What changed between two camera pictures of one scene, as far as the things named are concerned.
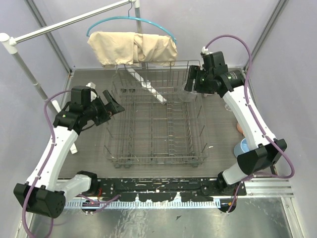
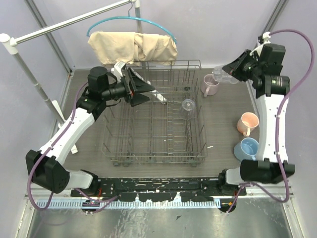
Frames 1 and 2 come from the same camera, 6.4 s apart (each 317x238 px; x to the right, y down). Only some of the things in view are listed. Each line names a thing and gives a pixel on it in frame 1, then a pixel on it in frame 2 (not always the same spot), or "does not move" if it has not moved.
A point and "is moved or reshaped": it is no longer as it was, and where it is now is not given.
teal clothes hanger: [135, 18] does not move
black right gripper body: [202, 84] -> [249, 69]
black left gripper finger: [112, 108] -> [138, 98]
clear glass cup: [227, 107] is moved or reshaped
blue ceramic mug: [240, 148] does not move
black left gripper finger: [108, 98] -> [138, 84]
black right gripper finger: [192, 75] -> [232, 67]
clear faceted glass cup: [187, 96] -> [186, 111]
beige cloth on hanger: [112, 48] does not move
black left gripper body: [104, 109] -> [128, 88]
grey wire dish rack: [152, 122] does not move
